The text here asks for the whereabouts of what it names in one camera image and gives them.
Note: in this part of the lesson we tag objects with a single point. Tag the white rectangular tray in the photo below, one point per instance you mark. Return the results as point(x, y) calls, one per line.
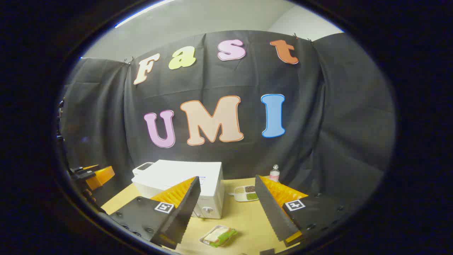
point(204, 239)

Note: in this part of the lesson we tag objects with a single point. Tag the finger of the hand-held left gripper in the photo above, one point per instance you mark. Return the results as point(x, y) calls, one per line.
point(101, 177)

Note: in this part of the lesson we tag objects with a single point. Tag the sandwich with green lettuce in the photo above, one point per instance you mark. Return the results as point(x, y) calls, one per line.
point(221, 236)

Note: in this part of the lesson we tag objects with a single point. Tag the small bottle with pink label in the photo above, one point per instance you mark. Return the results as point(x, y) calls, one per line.
point(274, 174)

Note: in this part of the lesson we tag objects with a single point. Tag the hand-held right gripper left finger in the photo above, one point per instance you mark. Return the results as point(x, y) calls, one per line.
point(184, 209)

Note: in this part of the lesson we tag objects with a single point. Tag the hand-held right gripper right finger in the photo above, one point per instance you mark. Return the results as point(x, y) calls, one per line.
point(270, 209)

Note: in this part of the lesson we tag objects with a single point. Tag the divided dish of grains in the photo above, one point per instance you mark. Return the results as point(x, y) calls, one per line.
point(246, 193)

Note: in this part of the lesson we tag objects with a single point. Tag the white microwave oven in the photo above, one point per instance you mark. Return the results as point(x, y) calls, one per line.
point(177, 173)

